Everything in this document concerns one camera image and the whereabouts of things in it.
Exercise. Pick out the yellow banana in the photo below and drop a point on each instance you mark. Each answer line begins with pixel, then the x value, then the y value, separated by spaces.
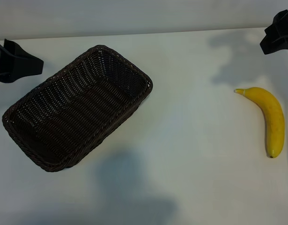
pixel 273 117

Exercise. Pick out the dark brown wicker basket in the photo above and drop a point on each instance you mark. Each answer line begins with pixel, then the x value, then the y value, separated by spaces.
pixel 71 112

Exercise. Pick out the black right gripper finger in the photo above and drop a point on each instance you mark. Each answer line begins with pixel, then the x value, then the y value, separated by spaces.
pixel 285 21
pixel 277 42

